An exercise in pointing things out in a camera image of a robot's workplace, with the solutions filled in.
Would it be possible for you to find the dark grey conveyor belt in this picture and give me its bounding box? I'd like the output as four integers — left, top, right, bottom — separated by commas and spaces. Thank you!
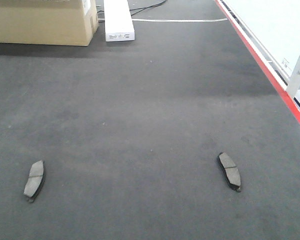
0, 0, 300, 240

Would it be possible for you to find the brown cardboard box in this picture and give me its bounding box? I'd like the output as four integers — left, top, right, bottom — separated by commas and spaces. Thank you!
0, 0, 99, 46

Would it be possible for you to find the grey brake pad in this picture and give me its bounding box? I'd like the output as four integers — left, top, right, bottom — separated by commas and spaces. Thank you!
217, 152, 242, 193
23, 160, 46, 203

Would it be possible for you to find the red conveyor side rail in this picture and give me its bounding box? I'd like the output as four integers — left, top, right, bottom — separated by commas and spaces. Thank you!
215, 0, 300, 125

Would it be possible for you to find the white machine panel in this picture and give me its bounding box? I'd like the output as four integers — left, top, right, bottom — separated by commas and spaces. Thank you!
224, 0, 300, 100

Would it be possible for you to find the long white carton box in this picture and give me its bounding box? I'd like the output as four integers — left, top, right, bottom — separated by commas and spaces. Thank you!
103, 0, 135, 42

